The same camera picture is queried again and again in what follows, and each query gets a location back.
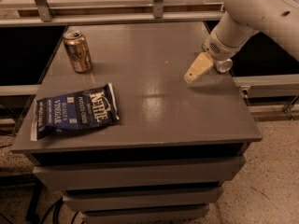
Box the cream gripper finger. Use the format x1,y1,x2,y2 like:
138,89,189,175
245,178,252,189
184,52,213,83

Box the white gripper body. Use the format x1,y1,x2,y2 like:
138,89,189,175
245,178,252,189
202,30,241,61

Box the silver redbull can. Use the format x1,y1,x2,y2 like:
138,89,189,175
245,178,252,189
214,59,233,74

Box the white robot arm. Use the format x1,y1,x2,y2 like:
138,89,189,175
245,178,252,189
184,0,299,83

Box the gold soda can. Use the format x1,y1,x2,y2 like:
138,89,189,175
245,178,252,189
64,31,93,73

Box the grey drawer cabinet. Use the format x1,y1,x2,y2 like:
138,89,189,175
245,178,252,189
12,22,262,224

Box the blue kettle chips bag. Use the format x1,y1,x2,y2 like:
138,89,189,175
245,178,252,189
31,83,120,141

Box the metal window frame rail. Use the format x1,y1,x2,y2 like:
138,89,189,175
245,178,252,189
0,0,224,27

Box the black cables on floor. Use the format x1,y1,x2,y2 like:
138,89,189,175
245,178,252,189
0,196,82,224

